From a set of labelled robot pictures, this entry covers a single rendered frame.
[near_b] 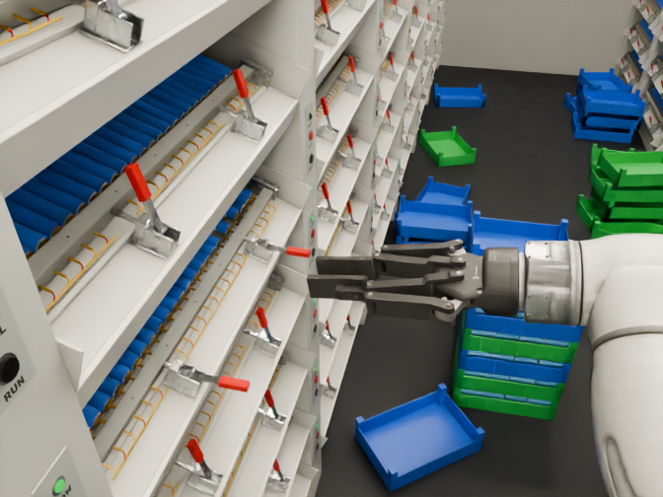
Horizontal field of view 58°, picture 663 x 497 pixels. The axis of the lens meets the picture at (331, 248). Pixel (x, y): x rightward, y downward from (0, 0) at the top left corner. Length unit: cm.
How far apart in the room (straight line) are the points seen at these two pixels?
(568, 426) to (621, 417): 139
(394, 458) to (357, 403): 22
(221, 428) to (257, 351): 16
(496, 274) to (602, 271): 10
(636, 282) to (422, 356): 147
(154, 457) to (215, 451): 24
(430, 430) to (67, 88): 156
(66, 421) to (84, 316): 9
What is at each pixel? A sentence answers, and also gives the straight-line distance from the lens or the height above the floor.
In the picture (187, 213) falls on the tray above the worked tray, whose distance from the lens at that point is 66.
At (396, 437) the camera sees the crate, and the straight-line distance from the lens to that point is 182.
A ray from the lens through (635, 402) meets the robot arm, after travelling 58.
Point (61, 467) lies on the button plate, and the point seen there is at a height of 106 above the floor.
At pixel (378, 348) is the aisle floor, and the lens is 206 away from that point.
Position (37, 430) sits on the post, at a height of 111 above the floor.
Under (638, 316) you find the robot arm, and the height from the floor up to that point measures 108.
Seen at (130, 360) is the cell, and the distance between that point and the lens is 73.
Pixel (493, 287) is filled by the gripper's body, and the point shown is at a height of 106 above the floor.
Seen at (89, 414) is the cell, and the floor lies 95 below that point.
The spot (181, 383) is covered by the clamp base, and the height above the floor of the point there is 92.
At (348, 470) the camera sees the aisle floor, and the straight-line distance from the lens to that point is 176.
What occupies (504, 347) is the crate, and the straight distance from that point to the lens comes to 175.
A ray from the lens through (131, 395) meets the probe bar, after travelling 70.
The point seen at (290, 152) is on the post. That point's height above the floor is 101.
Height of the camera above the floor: 145
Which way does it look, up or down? 35 degrees down
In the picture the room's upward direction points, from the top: straight up
